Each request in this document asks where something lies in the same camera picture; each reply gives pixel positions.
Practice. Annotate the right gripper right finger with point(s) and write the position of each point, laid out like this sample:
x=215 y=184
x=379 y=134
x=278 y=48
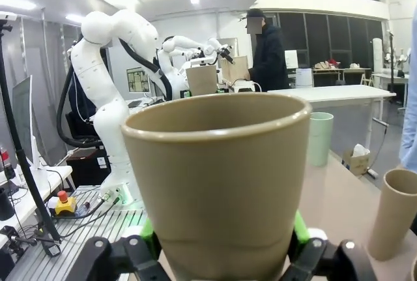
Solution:
x=325 y=261

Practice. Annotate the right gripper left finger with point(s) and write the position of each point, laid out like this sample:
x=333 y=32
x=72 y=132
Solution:
x=130 y=261

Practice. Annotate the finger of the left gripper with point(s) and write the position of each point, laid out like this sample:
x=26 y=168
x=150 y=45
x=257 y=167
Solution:
x=185 y=93

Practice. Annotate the brown cup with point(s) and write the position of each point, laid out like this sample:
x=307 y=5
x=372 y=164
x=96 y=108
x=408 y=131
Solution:
x=414 y=271
x=211 y=180
x=389 y=219
x=202 y=79

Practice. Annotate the pale green cup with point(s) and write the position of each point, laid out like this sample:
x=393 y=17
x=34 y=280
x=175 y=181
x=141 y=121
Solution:
x=321 y=144

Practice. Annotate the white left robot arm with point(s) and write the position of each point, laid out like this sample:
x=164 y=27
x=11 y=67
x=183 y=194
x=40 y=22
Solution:
x=97 y=98

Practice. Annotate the background white robot arms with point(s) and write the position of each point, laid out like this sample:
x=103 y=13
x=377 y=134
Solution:
x=195 y=48

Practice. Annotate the small lit display screen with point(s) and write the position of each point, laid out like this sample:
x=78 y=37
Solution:
x=137 y=79

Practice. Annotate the brown cardboard box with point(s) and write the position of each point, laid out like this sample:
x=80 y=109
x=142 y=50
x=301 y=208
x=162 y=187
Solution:
x=236 y=69

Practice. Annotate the aluminium mounting plate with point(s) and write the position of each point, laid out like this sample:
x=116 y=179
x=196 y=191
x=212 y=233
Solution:
x=81 y=229

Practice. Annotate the yellow emergency stop button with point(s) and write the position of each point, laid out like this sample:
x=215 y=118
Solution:
x=65 y=204

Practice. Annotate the man in black with cap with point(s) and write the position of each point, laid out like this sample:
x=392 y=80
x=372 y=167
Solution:
x=268 y=56

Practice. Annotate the black computer case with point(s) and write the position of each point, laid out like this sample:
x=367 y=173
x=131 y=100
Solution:
x=88 y=167

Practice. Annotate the cardboard box with tissue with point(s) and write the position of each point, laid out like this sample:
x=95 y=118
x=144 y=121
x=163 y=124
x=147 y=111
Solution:
x=356 y=162

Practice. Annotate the black clamp device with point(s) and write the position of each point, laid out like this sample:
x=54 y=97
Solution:
x=14 y=243

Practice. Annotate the white computer desk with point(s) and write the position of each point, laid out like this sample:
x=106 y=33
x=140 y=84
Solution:
x=49 y=176

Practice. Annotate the white air purifier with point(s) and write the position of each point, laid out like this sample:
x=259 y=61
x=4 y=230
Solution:
x=304 y=77

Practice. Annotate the black tripod pole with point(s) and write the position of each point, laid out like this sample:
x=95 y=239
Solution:
x=29 y=176

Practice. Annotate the long white table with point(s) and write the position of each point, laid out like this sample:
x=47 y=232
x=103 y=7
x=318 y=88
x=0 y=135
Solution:
x=325 y=93

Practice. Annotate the white framed monitor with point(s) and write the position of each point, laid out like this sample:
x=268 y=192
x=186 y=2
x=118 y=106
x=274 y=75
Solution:
x=23 y=118

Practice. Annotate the person in blue shirt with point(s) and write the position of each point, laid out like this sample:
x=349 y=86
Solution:
x=411 y=114

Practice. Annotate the white roll column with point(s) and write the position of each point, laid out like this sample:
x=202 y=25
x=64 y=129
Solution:
x=377 y=56

